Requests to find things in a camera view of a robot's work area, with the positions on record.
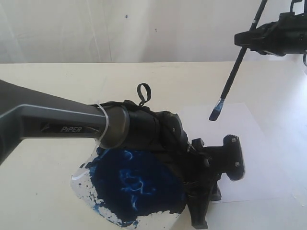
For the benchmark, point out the white paper sheet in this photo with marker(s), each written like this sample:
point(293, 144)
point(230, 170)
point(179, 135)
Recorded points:
point(263, 178)

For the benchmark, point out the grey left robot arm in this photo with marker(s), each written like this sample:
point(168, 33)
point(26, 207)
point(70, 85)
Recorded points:
point(25, 113)

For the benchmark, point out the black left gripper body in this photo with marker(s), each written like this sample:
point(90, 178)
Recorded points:
point(162, 134)

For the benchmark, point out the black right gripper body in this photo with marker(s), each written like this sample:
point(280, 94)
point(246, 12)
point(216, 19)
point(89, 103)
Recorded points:
point(286, 36)

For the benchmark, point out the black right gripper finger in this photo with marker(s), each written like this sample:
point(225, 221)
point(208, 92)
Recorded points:
point(262, 50)
point(245, 38)

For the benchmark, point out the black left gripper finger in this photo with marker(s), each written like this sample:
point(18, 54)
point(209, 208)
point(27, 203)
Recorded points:
point(215, 194)
point(198, 198)

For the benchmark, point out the white square paint plate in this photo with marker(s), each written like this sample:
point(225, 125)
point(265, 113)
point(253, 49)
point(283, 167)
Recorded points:
point(131, 189)

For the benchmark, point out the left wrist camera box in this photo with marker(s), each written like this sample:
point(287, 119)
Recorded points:
point(235, 168)

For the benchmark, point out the black paintbrush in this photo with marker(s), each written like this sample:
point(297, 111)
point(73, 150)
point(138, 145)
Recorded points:
point(218, 108)

